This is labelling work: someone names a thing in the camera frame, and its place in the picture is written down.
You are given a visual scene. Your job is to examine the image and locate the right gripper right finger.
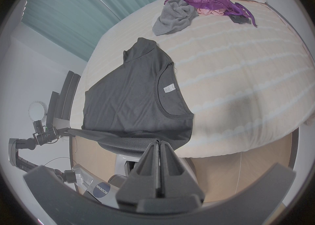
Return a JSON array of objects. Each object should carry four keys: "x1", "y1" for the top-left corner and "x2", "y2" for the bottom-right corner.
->
[{"x1": 160, "y1": 140, "x2": 205, "y2": 206}]

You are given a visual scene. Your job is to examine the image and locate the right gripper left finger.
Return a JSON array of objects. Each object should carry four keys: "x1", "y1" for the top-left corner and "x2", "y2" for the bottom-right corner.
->
[{"x1": 116, "y1": 140, "x2": 161, "y2": 208}]

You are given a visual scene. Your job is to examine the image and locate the black T-shirt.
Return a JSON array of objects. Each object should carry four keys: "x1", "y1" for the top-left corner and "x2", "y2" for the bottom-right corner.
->
[{"x1": 68, "y1": 38, "x2": 195, "y2": 158}]

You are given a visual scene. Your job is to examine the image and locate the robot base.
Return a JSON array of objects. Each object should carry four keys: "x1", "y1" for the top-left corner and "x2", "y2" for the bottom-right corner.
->
[{"x1": 54, "y1": 154, "x2": 197, "y2": 207}]

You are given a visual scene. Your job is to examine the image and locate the dark chest of drawers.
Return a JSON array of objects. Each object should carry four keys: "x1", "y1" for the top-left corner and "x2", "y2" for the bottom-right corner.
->
[{"x1": 60, "y1": 71, "x2": 81, "y2": 121}]

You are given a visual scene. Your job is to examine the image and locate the bed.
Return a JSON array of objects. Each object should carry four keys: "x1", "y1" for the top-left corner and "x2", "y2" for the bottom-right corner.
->
[{"x1": 69, "y1": 0, "x2": 315, "y2": 158}]

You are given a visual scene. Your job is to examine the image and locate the grey garment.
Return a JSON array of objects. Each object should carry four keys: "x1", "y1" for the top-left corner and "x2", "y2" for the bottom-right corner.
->
[{"x1": 152, "y1": 0, "x2": 199, "y2": 36}]

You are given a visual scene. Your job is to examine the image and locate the pink garment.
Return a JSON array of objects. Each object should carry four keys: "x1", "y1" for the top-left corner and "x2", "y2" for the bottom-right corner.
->
[{"x1": 197, "y1": 8, "x2": 228, "y2": 17}]

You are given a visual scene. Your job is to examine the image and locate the small black garment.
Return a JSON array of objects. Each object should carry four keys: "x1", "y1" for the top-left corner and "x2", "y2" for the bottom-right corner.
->
[{"x1": 229, "y1": 14, "x2": 252, "y2": 25}]

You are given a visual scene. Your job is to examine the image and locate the black cable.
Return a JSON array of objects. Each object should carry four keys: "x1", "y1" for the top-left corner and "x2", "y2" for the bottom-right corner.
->
[{"x1": 44, "y1": 157, "x2": 72, "y2": 168}]

